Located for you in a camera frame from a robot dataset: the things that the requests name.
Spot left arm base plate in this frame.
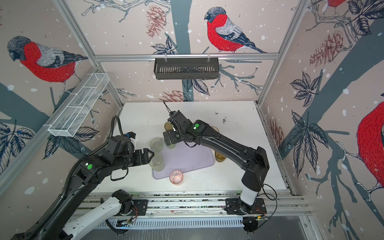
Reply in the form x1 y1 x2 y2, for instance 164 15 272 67
119 200 148 217

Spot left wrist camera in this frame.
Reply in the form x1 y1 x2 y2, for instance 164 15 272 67
125 132 136 140

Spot brown textured tall glass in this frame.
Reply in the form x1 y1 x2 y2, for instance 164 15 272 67
164 122 174 132

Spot pink clear glass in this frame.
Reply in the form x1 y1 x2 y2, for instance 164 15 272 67
169 170 184 186

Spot lilac plastic tray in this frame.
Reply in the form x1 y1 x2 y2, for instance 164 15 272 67
153 143 215 180

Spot black wall basket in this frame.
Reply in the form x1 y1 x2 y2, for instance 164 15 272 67
154 58 220 80

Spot pale green frosted tall glass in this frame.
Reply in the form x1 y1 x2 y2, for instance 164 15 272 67
149 153 165 172

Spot yellow clear glass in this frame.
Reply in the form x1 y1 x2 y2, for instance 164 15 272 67
211 126 220 133

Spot white wire mesh shelf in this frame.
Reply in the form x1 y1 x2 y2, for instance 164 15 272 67
48 73 110 137

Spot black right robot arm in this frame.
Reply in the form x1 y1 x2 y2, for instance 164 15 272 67
163 111 270 215

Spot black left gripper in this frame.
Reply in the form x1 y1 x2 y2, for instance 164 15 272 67
114 146 156 171

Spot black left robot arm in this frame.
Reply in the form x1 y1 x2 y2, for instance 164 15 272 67
12 135 155 240

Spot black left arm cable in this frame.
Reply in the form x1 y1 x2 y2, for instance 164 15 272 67
17 115 136 240

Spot pale green textured glass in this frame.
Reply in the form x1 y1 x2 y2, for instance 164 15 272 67
150 138 163 153

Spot brown textured short glass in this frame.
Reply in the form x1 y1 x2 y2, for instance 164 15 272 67
215 151 227 163

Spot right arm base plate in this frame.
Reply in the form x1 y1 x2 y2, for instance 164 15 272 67
224 198 267 216

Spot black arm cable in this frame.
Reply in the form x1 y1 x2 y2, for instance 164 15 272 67
254 183 278 230
17 115 136 240

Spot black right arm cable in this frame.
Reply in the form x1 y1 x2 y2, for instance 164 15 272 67
254 183 278 230

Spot aluminium mounting rail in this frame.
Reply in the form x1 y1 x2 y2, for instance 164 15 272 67
64 191 313 218

